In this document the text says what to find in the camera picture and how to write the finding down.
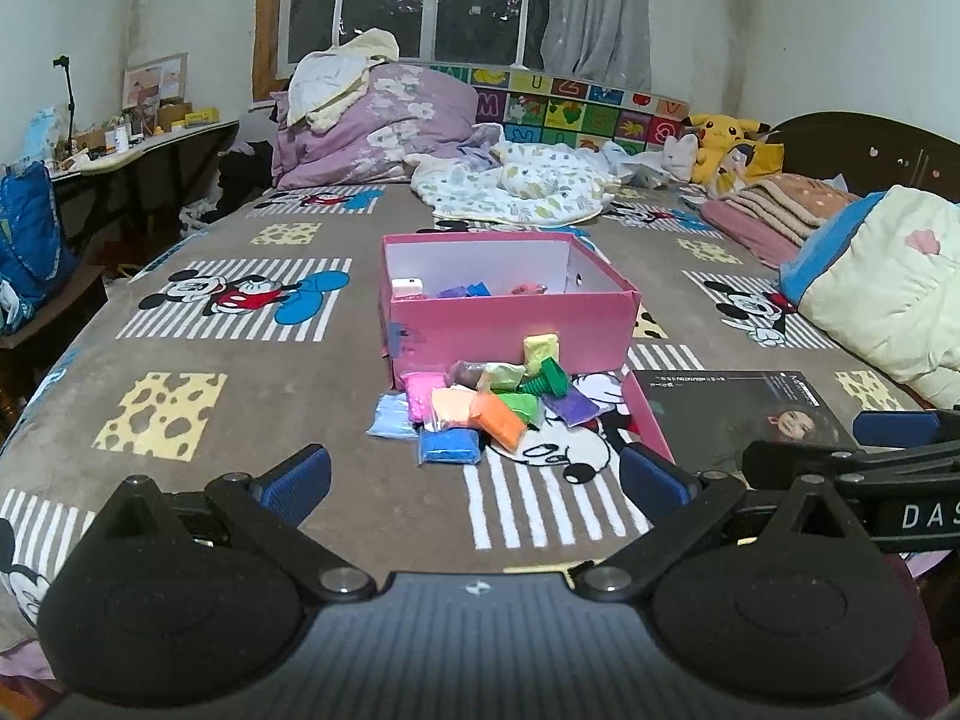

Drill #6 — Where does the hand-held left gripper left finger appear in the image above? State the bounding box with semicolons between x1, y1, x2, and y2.
97;444;377;602

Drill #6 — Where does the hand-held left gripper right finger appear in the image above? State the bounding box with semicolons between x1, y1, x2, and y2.
574;442;871;602

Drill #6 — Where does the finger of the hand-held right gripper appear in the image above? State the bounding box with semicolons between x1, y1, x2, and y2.
741;438;875;482
852;409;960;451

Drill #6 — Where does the pink box lid with photo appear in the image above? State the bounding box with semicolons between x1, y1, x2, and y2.
619;369;880;475

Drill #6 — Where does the pile of colourful clay packets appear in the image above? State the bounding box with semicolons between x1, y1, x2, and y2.
366;331;601;466

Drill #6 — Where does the pink cardboard box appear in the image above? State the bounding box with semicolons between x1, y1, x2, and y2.
381;232;641;391

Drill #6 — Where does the green plastic toy screw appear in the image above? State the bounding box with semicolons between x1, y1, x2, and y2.
517;358;575;395

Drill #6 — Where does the cream quilt with blue edge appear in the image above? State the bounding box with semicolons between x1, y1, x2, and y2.
778;186;960;410

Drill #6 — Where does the pink dotted folded blanket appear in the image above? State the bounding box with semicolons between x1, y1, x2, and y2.
700;172;863;268

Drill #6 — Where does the dark wooden headboard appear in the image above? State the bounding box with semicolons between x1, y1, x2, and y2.
769;112;960;205

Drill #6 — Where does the white plush toy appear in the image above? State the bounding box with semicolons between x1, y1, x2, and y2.
660;131;703;182

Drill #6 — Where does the light leaf-print baby blanket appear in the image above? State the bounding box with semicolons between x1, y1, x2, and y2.
409;141;625;227

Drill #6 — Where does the yellow plush toy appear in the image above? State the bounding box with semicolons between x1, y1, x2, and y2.
687;112;785;190

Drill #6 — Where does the purple floral quilt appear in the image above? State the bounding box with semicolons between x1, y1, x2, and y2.
270;64;500;190

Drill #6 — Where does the blue bag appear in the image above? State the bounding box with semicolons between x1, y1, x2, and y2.
0;161;80;335

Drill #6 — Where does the white-topped desk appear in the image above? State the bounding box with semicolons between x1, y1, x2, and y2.
0;118;241;241

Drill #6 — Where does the colourful alphabet foam mat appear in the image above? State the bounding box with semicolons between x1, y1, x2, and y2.
427;62;692;157

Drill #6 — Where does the white and cream crumpled cloth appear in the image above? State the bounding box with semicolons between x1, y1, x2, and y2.
288;28;401;133

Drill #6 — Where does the framed picture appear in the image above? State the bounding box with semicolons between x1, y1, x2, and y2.
122;52;188;119

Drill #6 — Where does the black phone stand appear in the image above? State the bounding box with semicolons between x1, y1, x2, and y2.
52;55;82;156

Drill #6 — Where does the grey curtain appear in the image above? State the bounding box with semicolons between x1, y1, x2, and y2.
540;0;652;92

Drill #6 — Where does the window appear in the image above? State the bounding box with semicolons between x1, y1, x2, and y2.
253;0;557;102

